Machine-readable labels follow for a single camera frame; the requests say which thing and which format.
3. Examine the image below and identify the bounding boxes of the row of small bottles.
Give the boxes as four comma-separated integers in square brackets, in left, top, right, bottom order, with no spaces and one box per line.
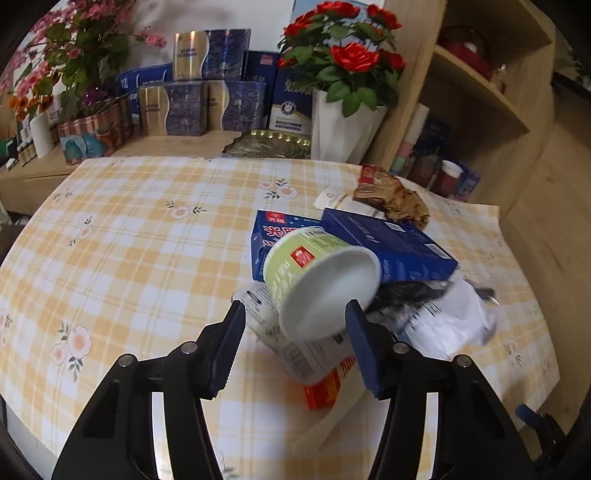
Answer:
[0,124,35,169]

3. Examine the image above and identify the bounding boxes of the white ribbed vase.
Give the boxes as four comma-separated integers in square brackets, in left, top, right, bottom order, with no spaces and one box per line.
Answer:
[28,111,55,158]

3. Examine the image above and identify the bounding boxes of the blue snowflake carton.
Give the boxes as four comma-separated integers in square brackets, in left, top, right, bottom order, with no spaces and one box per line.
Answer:
[250,210,326,281]

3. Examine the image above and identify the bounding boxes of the white faceted vase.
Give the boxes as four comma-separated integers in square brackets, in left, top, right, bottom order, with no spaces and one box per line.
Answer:
[310,90,387,163]

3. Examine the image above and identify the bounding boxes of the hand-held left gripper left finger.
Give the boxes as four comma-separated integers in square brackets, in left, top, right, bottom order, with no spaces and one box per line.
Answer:
[52,300,246,480]

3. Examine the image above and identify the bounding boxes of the blue and white box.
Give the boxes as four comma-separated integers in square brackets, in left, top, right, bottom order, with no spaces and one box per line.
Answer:
[267,69,319,136]

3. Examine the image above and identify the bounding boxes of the copper fluted planter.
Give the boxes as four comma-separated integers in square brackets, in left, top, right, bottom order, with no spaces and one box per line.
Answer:
[58,99,139,166]

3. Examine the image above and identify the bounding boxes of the green paper cup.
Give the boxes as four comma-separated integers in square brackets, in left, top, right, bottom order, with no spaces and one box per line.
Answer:
[262,226,383,341]

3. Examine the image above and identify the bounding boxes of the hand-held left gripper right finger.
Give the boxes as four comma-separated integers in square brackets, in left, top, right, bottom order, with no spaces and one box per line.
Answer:
[345,299,539,480]

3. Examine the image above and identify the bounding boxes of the brown snack wrapper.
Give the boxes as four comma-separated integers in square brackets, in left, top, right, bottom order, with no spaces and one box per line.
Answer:
[353,164,430,229]

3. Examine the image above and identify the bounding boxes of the gold tray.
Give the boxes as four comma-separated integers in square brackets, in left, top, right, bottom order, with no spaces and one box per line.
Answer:
[221,129,312,160]

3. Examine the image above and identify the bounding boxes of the small orange box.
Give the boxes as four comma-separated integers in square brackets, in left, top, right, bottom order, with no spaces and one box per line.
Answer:
[302,355,358,411]

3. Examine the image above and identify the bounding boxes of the red rose bouquet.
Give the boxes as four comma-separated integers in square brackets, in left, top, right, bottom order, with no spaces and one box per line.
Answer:
[277,1,407,118]

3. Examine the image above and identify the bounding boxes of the white plastic wrapper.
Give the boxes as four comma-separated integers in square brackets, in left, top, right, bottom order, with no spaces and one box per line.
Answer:
[394,279,499,361]

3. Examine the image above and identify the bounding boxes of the wooden shelf unit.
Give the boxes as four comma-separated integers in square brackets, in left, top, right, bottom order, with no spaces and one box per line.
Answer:
[365,0,557,217]

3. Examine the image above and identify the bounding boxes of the black packet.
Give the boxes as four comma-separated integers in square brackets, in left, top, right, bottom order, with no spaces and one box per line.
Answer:
[367,277,500,326]

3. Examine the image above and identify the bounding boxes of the white printed paper wrapper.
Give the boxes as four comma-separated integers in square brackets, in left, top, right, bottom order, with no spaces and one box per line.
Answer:
[238,284,356,384]

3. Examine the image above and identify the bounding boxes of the pink flower plant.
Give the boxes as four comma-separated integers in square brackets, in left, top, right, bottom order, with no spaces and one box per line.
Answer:
[0,0,167,123]

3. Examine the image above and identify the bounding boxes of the blue gift bag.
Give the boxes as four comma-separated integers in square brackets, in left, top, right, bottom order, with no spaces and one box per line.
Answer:
[117,65,176,114]

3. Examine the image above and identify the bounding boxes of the red teapot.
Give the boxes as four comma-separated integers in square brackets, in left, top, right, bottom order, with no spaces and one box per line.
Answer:
[438,25,492,81]

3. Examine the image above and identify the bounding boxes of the orange flowers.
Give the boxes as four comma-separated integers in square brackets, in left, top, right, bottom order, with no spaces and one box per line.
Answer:
[7,80,51,121]

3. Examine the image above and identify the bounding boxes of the yellow plaid tablecloth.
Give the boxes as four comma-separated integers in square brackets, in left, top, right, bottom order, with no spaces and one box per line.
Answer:
[0,157,561,480]

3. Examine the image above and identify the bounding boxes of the dark blue red-label box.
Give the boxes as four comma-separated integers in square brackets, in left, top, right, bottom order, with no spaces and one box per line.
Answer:
[242,50,282,84]

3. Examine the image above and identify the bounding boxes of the red paper cup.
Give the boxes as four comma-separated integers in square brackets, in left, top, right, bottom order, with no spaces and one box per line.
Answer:
[436,159,464,197]

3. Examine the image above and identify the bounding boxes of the small blue box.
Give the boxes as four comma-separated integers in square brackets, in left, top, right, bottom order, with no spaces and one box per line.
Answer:
[457,168,481,201]

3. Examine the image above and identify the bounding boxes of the gold and blue gift box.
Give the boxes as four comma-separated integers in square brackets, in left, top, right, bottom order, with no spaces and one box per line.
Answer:
[173,28,252,84]
[139,82,208,137]
[207,79,267,132]

